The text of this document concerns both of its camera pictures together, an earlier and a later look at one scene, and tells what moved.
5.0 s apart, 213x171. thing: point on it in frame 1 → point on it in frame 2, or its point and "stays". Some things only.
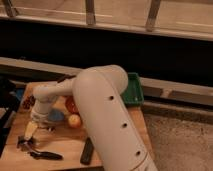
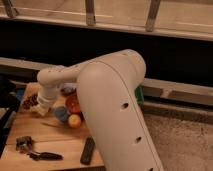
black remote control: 87,152 stays
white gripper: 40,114 → 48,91
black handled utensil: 46,155 stays
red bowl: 71,105 stays
